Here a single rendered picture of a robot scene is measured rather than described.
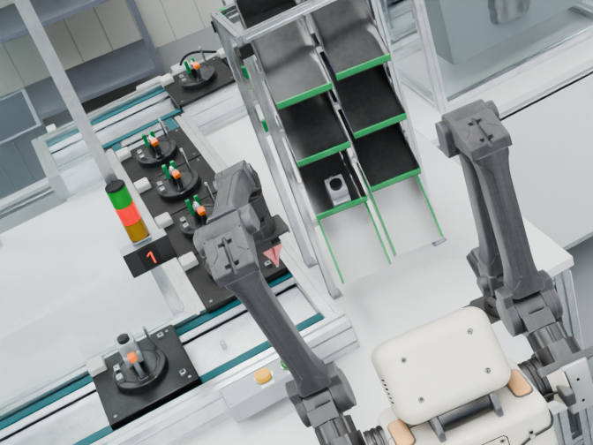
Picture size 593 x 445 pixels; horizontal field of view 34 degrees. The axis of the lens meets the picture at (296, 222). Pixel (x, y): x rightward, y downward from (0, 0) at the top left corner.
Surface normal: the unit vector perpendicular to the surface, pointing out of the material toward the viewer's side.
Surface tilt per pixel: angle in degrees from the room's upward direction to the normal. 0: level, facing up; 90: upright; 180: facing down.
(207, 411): 90
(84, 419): 0
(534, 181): 90
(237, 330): 0
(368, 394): 0
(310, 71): 25
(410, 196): 45
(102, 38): 90
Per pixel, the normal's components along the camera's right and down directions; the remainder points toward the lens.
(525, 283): 0.22, 0.39
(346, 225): -0.04, -0.16
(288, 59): -0.16, -0.46
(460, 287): -0.29, -0.76
